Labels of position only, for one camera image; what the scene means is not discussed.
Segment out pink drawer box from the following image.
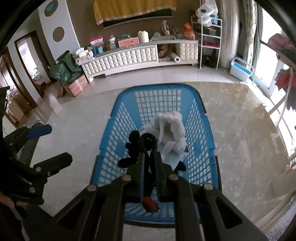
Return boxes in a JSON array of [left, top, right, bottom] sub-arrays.
[[118, 37, 139, 48]]

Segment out green shopping bag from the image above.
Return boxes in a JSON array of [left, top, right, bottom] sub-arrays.
[[49, 50, 83, 83]]

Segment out patterned curtain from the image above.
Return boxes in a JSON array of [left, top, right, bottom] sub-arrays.
[[242, 0, 257, 65]]

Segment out black plush toy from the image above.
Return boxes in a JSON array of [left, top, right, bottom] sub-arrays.
[[118, 131, 187, 213]]

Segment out white cylindrical jar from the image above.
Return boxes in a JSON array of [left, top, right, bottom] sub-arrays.
[[138, 31, 149, 43]]

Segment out person's left hand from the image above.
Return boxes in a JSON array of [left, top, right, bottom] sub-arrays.
[[0, 193, 28, 208]]

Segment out clothes drying rack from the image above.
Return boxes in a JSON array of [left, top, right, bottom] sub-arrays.
[[260, 33, 296, 163]]

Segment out white standing air conditioner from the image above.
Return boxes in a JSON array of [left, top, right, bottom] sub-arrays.
[[217, 0, 239, 69]]

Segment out blue plastic laundry basket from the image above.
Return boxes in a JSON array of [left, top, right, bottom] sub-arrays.
[[90, 83, 223, 229]]

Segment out white ruffled cloth bundle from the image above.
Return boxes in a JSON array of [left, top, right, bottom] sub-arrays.
[[140, 111, 187, 154]]

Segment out white metal shelf rack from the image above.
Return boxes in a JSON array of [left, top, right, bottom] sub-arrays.
[[191, 14, 222, 69]]

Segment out white plastic bag on rack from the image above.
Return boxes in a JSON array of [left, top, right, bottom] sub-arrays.
[[196, 0, 218, 27]]

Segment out television with yellow cover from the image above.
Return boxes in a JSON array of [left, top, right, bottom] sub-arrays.
[[93, 0, 177, 28]]

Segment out light blue towel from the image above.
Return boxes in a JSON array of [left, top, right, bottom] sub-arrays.
[[161, 148, 187, 170]]

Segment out orange snack bag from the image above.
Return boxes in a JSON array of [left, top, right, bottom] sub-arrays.
[[184, 23, 196, 40]]

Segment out white tufted TV cabinet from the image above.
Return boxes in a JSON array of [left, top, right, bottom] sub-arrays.
[[78, 39, 199, 82]]

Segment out pink cardboard box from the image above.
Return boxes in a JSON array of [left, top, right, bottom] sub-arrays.
[[63, 75, 89, 97]]

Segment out white paper roll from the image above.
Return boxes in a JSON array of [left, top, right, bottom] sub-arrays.
[[171, 52, 181, 63]]

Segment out light blue storage bin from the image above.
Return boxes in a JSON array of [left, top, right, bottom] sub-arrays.
[[230, 57, 253, 82]]

